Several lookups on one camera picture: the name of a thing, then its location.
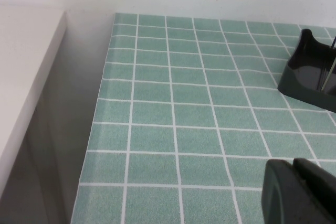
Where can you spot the white cabinet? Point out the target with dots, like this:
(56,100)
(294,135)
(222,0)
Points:
(26,51)

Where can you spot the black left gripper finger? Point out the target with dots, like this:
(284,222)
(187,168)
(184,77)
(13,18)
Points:
(296,197)

